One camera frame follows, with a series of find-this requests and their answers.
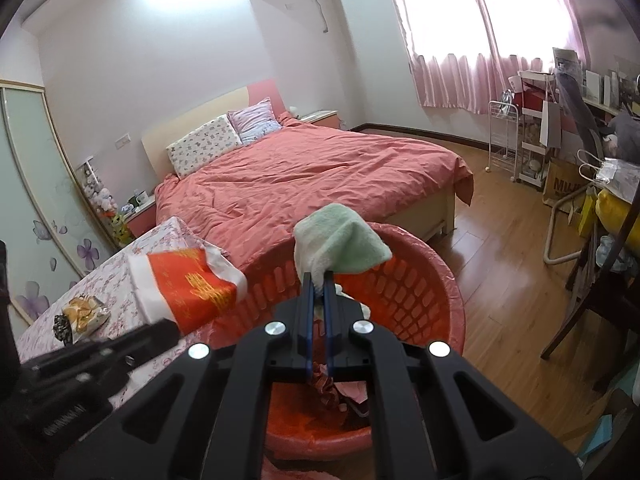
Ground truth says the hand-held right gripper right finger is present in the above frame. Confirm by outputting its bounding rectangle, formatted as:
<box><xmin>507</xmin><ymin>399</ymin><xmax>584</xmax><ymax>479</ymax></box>
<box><xmin>324</xmin><ymin>271</ymin><xmax>583</xmax><ymax>480</ymax></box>

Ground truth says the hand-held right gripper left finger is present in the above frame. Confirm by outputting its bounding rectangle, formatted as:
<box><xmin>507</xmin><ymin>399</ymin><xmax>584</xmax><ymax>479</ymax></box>
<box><xmin>54</xmin><ymin>271</ymin><xmax>321</xmax><ymax>480</ymax></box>

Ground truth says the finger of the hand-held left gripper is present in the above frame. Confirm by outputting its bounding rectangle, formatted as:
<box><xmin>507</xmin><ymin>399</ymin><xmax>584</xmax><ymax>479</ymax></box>
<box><xmin>106</xmin><ymin>319</ymin><xmax>181</xmax><ymax>367</ymax></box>

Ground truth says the red paper napkin pack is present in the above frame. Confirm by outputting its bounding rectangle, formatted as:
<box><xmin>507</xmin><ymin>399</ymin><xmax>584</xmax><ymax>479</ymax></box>
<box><xmin>127</xmin><ymin>247</ymin><xmax>248</xmax><ymax>336</ymax></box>

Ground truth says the brown ruffled cloth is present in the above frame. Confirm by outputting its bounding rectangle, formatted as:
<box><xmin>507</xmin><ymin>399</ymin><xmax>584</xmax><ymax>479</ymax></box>
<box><xmin>312</xmin><ymin>360</ymin><xmax>351</xmax><ymax>411</ymax></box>

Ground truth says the green towel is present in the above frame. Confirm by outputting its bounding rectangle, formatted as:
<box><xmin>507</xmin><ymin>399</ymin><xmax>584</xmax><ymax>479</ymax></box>
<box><xmin>293</xmin><ymin>203</ymin><xmax>393</xmax><ymax>286</ymax></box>

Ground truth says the red plastic laundry basket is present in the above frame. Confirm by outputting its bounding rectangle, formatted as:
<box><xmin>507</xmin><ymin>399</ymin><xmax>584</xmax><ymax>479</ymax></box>
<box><xmin>197</xmin><ymin>222</ymin><xmax>467</xmax><ymax>463</ymax></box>

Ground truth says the black floral cloth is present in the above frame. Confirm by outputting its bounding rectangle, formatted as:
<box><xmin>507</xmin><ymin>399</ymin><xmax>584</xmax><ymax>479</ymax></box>
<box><xmin>52</xmin><ymin>314</ymin><xmax>76</xmax><ymax>345</ymax></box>

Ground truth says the yellow snack packet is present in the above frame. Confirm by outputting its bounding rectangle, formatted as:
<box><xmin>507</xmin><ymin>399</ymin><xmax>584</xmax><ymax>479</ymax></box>
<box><xmin>65</xmin><ymin>296</ymin><xmax>111</xmax><ymax>333</ymax></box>

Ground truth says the yellow plush toy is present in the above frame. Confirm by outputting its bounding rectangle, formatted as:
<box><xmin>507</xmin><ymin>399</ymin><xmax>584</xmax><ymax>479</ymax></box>
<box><xmin>111</xmin><ymin>212</ymin><xmax>132</xmax><ymax>248</ymax></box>

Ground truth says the pink nightstand with clutter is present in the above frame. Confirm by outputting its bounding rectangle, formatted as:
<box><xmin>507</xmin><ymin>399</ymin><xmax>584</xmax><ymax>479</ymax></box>
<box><xmin>122</xmin><ymin>195</ymin><xmax>158</xmax><ymax>238</ymax></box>

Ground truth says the plush toy bouquet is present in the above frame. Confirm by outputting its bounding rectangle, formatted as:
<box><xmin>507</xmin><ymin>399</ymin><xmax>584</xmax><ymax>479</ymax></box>
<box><xmin>80</xmin><ymin>160</ymin><xmax>118</xmax><ymax>216</ymax></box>

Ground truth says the wardrobe with flower print doors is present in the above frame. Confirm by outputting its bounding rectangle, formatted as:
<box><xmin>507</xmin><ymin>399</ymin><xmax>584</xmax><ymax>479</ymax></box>
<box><xmin>0</xmin><ymin>80</ymin><xmax>118</xmax><ymax>341</ymax></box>

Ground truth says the floral white pillow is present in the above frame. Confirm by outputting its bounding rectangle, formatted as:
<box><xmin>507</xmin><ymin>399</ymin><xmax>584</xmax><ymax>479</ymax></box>
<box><xmin>166</xmin><ymin>114</ymin><xmax>243</xmax><ymax>178</ymax></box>

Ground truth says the striped pink pillow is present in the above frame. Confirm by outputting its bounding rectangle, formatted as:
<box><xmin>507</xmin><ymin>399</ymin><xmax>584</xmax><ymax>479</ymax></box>
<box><xmin>227</xmin><ymin>99</ymin><xmax>282</xmax><ymax>145</ymax></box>

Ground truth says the bed with red duvet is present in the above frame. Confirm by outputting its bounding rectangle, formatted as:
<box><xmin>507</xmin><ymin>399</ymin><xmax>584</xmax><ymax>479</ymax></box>
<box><xmin>141</xmin><ymin>85</ymin><xmax>458</xmax><ymax>243</ymax></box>

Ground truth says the pink headboard panel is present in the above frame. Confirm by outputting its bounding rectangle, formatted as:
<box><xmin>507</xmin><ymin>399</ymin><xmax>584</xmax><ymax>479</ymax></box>
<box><xmin>248</xmin><ymin>79</ymin><xmax>290</xmax><ymax>113</ymax></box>

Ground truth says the white metal rack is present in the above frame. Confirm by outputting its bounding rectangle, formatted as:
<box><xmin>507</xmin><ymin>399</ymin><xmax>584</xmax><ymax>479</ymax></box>
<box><xmin>487</xmin><ymin>100</ymin><xmax>518</xmax><ymax>181</ymax></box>

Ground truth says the white trolley shelf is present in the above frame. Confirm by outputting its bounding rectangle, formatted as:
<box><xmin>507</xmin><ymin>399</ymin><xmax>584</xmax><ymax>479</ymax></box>
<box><xmin>517</xmin><ymin>70</ymin><xmax>563</xmax><ymax>191</ymax></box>

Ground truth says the dark wooden chair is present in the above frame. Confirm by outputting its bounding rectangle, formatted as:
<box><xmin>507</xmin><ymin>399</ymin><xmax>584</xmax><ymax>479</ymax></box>
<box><xmin>540</xmin><ymin>240</ymin><xmax>640</xmax><ymax>391</ymax></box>

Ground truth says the brown paper bag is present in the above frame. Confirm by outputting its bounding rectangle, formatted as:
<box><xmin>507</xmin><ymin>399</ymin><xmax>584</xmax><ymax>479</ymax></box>
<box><xmin>542</xmin><ymin>157</ymin><xmax>591</xmax><ymax>206</ymax></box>

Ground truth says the pink curtain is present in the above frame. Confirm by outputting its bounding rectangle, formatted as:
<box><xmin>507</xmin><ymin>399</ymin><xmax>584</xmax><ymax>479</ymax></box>
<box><xmin>380</xmin><ymin>0</ymin><xmax>591</xmax><ymax>113</ymax></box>

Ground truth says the white paper bag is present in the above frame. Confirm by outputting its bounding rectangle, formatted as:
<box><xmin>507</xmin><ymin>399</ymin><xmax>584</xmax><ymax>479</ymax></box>
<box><xmin>539</xmin><ymin>100</ymin><xmax>563</xmax><ymax>150</ymax></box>

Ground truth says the light blue paper sheet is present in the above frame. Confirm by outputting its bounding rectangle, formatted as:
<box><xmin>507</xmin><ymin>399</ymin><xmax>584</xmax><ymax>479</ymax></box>
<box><xmin>577</xmin><ymin>415</ymin><xmax>631</xmax><ymax>461</ymax></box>

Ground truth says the red box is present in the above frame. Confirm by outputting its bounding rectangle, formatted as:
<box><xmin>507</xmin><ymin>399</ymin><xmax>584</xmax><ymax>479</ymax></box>
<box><xmin>520</xmin><ymin>77</ymin><xmax>556</xmax><ymax>111</ymax></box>

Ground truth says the yellow bag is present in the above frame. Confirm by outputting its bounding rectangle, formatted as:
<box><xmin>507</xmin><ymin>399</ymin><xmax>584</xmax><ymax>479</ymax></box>
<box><xmin>597</xmin><ymin>187</ymin><xmax>640</xmax><ymax>241</ymax></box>

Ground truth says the grey white shopping bag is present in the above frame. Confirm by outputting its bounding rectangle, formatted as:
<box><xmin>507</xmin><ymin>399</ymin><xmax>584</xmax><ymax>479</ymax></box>
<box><xmin>577</xmin><ymin>149</ymin><xmax>640</xmax><ymax>198</ymax></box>

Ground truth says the grey plush toy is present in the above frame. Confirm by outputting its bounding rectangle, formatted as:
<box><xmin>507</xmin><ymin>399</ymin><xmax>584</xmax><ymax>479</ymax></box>
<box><xmin>597</xmin><ymin>110</ymin><xmax>640</xmax><ymax>161</ymax></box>

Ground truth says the white tubular frame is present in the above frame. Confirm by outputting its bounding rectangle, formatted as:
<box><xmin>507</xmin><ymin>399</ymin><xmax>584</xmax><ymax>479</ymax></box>
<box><xmin>545</xmin><ymin>192</ymin><xmax>591</xmax><ymax>266</ymax></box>

